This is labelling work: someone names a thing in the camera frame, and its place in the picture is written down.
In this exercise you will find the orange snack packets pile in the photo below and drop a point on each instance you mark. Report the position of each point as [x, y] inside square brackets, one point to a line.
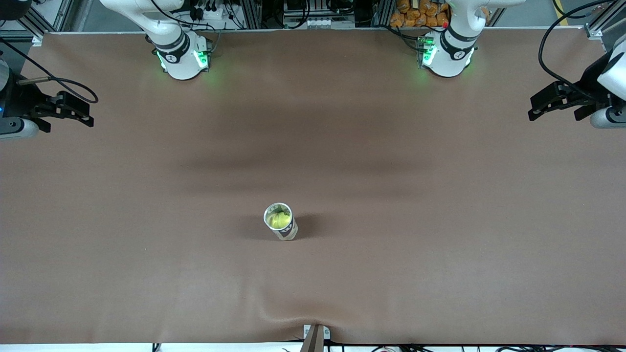
[411, 17]

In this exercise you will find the brown table mat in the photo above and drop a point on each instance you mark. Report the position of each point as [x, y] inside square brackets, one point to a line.
[313, 146]

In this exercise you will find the yellow tennis ball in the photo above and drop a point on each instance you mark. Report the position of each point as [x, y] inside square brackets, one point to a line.
[279, 221]

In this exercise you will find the clear plastic tennis ball can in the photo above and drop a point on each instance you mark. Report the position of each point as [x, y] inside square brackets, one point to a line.
[288, 233]

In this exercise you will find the white terminal block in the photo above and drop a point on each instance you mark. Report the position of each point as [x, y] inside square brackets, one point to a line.
[319, 23]

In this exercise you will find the metal edge clamp bracket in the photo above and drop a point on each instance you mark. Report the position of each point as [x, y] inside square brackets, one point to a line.
[326, 333]

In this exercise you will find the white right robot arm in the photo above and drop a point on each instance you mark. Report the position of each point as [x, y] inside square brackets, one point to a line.
[183, 63]

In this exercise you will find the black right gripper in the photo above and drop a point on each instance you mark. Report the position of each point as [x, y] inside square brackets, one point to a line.
[19, 101]

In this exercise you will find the brown upright post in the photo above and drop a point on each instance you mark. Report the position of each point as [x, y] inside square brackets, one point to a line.
[313, 342]

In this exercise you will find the white power strip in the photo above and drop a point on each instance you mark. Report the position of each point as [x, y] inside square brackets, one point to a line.
[210, 13]

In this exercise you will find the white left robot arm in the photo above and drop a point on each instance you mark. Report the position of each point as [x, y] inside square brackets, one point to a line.
[450, 63]

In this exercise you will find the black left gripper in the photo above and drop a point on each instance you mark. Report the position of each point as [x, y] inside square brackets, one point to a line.
[588, 90]

